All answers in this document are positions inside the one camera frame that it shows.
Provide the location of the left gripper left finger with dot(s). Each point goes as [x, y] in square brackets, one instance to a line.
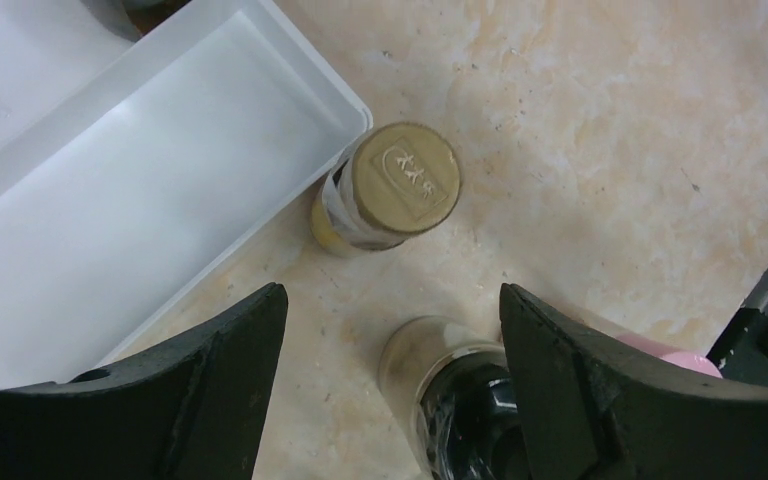
[191, 407]

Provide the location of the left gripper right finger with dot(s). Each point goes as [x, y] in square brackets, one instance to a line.
[592, 407]

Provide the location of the white divided plastic tray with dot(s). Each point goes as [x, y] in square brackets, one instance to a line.
[134, 188]

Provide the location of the gold cap yellow bottle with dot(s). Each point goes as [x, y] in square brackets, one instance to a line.
[393, 184]

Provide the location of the white lid sauce jar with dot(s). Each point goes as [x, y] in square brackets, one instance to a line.
[132, 19]

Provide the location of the pink lid spice jar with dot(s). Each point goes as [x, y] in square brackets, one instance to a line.
[683, 358]

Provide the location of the black grinder top jar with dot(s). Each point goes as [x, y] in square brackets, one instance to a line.
[451, 393]

